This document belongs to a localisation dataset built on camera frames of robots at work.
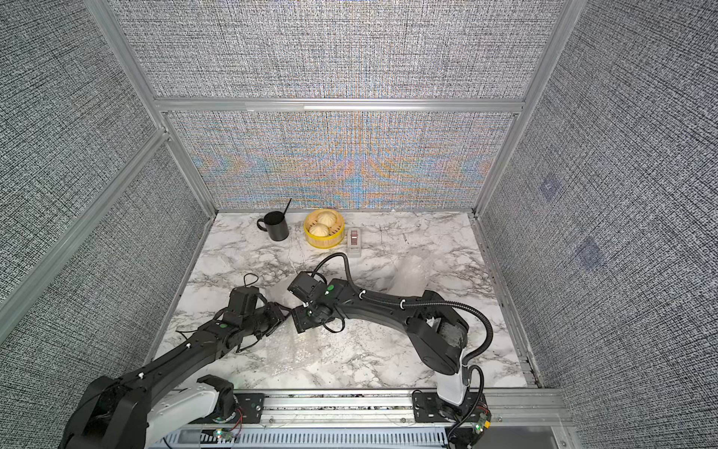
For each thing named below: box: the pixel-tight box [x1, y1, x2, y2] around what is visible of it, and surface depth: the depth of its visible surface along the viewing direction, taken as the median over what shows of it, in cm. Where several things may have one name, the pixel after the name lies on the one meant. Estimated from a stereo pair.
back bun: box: [316, 210, 338, 228], surface depth 113 cm
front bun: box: [308, 222, 331, 238], surface depth 108 cm
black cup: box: [256, 210, 289, 242], surface depth 109 cm
